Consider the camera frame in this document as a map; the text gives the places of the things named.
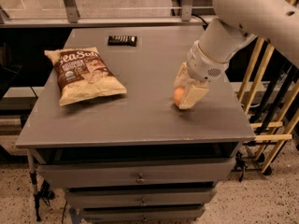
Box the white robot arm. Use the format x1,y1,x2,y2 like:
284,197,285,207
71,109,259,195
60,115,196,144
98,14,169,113
174,0,299,109

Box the top grey drawer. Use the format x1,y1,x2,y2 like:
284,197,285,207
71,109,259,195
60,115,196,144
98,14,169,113
37,158,235,189

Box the orange fruit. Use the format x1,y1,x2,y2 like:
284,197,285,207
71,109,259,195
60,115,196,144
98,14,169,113
173,87,185,106

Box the grey drawer cabinet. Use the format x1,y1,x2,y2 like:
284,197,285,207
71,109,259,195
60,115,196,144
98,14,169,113
17,26,254,214

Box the grey tripod leg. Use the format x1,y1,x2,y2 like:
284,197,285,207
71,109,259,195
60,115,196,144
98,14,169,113
27,150,41,222

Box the bottom grey drawer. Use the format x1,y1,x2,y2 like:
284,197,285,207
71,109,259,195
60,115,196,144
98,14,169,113
82,206,205,222

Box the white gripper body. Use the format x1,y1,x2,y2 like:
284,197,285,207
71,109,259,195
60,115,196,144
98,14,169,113
187,40,229,81

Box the black power cable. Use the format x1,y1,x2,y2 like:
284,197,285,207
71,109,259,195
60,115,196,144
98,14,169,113
191,13,209,30

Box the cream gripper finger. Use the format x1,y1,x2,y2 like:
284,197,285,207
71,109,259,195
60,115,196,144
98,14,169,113
174,63,190,89
178,83,209,109

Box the brown and cream chip bag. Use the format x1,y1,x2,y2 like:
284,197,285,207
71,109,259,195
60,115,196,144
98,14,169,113
44,47,127,105

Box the grey drawer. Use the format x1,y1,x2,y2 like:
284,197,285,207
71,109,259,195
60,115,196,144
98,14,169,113
65,188,216,209
37,158,235,189
82,206,205,222

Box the grey metal railing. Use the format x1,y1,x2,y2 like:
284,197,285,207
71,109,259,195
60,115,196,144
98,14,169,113
0,0,214,28

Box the middle grey drawer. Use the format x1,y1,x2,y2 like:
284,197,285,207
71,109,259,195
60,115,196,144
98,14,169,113
65,188,216,209

